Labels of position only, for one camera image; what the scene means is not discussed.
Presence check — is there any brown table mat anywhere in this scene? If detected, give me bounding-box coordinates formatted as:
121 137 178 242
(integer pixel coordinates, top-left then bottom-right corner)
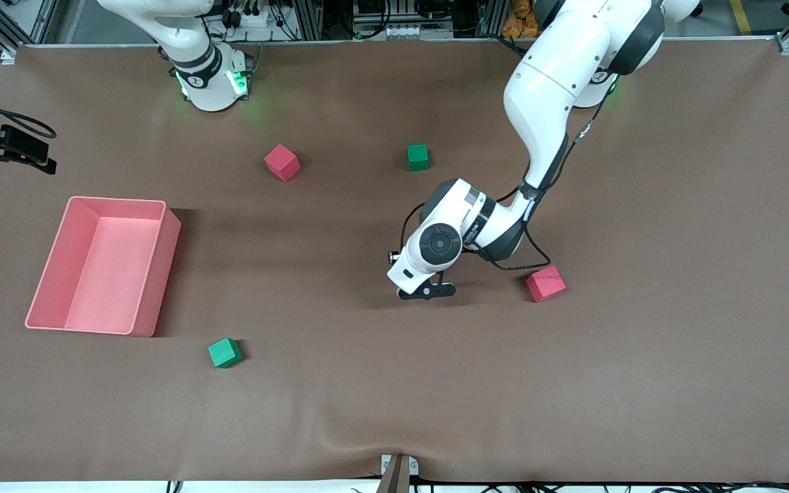
0 38 789 483

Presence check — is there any pink foam cube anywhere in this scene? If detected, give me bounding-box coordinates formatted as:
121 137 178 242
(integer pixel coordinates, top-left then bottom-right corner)
264 144 301 183
525 265 567 303

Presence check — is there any pink plastic bin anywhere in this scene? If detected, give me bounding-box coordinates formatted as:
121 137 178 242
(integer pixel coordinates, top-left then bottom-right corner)
25 196 182 338

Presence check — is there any white power strip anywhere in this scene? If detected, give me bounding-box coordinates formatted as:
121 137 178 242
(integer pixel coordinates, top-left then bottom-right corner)
227 5 273 29

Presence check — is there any orange snack bag pile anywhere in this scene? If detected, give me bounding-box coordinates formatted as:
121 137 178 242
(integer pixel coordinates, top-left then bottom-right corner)
502 0 539 40

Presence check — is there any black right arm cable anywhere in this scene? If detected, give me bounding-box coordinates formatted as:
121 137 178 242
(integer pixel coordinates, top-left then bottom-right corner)
0 75 58 140

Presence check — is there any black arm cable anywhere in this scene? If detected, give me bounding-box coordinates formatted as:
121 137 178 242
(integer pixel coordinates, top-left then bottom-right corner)
0 75 58 140
400 113 604 272

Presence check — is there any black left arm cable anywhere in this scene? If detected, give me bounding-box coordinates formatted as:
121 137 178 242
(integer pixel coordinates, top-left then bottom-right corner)
400 113 604 272

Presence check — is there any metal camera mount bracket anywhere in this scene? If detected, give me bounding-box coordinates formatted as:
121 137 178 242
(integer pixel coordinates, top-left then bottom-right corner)
375 453 420 493

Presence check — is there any aluminium frame post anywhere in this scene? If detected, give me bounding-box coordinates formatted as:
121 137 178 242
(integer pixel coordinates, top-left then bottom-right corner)
294 0 325 42
478 0 510 40

